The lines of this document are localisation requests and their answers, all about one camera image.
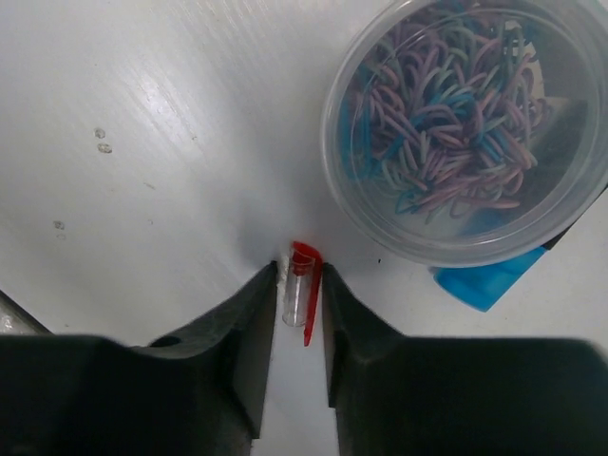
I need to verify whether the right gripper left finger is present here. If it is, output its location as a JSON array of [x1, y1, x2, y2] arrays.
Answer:
[[1, 263, 277, 455]]

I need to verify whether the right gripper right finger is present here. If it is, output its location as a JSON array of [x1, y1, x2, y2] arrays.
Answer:
[[322, 264, 607, 455]]

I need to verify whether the red pen cap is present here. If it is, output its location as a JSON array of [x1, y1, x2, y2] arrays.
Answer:
[[282, 241, 323, 347]]

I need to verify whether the blue highlighter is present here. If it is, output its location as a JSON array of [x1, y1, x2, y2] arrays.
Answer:
[[433, 247, 548, 313]]

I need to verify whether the clear tub of paperclips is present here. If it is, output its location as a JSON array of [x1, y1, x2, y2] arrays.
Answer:
[[320, 1, 607, 268]]

